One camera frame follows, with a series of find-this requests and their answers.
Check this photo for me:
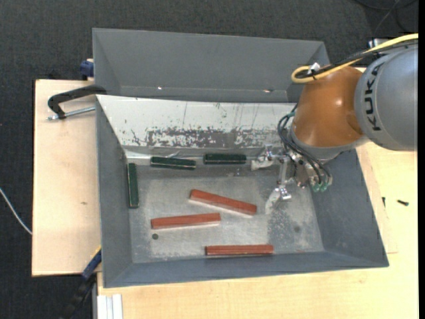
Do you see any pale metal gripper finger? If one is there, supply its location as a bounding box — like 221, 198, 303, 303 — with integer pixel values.
264, 185, 292, 215
250, 144, 278, 171

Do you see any dark green flat block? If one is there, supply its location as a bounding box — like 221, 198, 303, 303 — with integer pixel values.
149, 156, 197, 171
126, 162, 140, 209
203, 153, 248, 166

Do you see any red-brown flat block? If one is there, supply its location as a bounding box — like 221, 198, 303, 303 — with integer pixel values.
150, 212, 222, 231
204, 244, 275, 257
189, 189, 258, 219

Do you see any grey metal bin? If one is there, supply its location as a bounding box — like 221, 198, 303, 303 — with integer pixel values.
92, 27, 390, 288

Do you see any pale wood board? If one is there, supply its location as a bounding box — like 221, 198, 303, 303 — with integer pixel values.
31, 79, 103, 277

